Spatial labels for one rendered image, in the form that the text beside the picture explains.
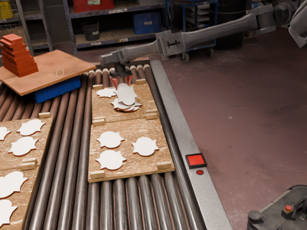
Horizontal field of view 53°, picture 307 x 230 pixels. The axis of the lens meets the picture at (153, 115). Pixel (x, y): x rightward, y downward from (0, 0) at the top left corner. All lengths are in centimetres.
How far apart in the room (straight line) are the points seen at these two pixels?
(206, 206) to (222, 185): 141
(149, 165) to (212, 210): 32
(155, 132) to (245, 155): 152
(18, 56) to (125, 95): 72
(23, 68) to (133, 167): 105
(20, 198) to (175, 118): 82
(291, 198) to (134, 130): 118
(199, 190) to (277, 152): 184
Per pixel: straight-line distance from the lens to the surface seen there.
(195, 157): 134
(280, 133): 325
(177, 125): 157
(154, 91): 189
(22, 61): 205
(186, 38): 117
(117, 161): 132
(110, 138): 146
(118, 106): 168
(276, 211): 214
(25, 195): 131
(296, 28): 85
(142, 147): 138
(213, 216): 114
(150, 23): 576
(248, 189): 258
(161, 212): 114
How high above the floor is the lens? 177
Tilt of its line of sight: 31 degrees down
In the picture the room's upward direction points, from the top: 4 degrees counter-clockwise
